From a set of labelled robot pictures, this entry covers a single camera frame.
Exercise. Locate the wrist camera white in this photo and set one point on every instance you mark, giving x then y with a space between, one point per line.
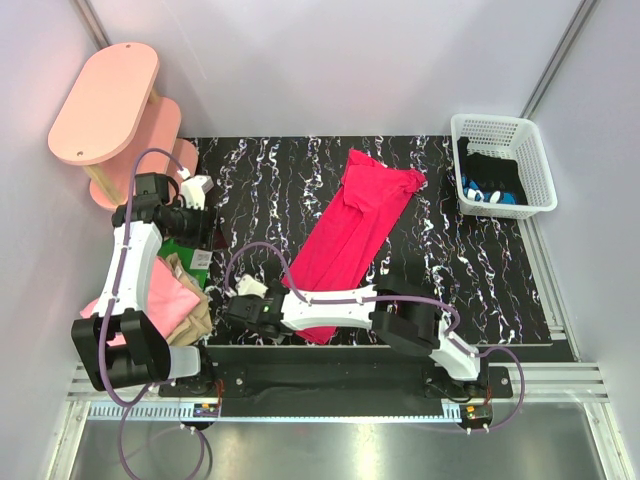
194 189
247 285

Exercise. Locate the black marble pattern mat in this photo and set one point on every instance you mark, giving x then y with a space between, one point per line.
271 192

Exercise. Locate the red t shirt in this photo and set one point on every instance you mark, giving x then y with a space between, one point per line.
354 226

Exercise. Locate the folded pink t shirt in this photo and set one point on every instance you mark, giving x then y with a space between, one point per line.
169 299

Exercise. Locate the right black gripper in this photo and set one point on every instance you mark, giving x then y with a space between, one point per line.
275 284

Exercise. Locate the aluminium rail frame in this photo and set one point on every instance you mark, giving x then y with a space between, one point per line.
556 382

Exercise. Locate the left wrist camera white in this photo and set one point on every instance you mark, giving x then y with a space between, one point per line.
194 189

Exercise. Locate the green folder with label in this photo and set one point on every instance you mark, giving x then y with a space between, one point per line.
192 262

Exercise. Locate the white plastic basket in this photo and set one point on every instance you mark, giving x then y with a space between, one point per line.
509 138

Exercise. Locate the folded beige t shirt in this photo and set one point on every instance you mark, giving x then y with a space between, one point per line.
197 322

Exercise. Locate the blue white garment in basket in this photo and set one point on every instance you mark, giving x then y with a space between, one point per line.
491 189

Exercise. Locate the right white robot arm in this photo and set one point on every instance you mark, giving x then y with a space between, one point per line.
397 312

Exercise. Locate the black clothes in basket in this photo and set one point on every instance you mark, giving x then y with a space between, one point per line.
475 165

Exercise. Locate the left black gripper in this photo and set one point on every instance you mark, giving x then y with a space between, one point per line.
205 237

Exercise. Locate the pink three-tier shelf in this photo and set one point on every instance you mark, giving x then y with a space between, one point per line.
111 115

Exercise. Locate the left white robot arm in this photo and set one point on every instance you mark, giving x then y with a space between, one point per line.
117 344

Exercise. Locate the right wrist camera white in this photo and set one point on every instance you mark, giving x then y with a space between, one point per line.
247 285

